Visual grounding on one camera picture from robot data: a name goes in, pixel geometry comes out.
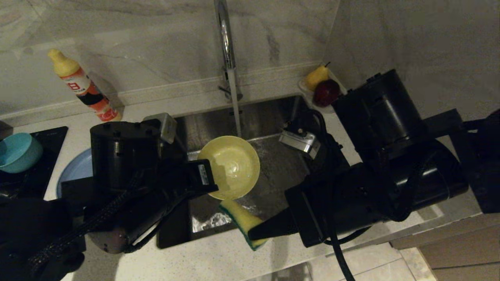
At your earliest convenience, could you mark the yellow sponge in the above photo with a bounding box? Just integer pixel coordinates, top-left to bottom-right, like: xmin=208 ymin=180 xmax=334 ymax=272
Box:
xmin=219 ymin=200 xmax=268 ymax=251

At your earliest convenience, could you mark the small white dish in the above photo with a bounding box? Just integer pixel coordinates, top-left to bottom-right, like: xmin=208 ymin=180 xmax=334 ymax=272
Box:
xmin=298 ymin=76 xmax=344 ymax=114

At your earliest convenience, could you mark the teal bowl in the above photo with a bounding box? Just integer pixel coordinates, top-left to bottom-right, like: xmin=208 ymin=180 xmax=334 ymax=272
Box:
xmin=0 ymin=133 xmax=43 ymax=174

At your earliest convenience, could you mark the black braided cable sleeve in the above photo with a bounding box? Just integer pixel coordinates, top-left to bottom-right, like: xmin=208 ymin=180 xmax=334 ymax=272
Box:
xmin=27 ymin=172 xmax=157 ymax=274

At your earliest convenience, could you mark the chrome faucet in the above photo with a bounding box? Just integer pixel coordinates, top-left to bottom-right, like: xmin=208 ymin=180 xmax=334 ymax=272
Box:
xmin=214 ymin=0 xmax=243 ymax=103

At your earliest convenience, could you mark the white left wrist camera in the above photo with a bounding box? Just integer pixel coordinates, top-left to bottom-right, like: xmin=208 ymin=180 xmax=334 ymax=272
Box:
xmin=143 ymin=112 xmax=177 ymax=144

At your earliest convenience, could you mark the running water stream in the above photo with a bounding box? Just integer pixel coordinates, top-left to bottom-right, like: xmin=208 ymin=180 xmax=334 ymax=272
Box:
xmin=228 ymin=68 xmax=243 ymax=138

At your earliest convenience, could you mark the blue plate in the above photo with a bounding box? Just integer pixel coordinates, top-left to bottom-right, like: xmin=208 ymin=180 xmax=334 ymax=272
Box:
xmin=57 ymin=148 xmax=94 ymax=199

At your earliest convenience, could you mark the stainless steel sink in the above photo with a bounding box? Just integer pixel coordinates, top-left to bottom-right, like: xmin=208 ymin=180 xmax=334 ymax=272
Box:
xmin=157 ymin=95 xmax=352 ymax=249

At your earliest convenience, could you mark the black induction cooktop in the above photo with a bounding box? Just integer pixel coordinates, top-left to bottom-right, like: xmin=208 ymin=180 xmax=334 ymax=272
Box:
xmin=0 ymin=126 xmax=69 ymax=200

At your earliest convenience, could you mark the red apple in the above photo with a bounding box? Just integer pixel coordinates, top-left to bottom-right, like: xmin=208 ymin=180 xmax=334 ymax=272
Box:
xmin=314 ymin=80 xmax=340 ymax=108

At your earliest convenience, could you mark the yellow bowl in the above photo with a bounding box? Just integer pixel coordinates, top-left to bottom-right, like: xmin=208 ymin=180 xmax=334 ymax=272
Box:
xmin=197 ymin=135 xmax=261 ymax=201

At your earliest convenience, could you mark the yellow pear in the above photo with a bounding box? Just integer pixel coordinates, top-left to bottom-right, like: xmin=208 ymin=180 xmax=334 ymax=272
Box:
xmin=305 ymin=62 xmax=330 ymax=92

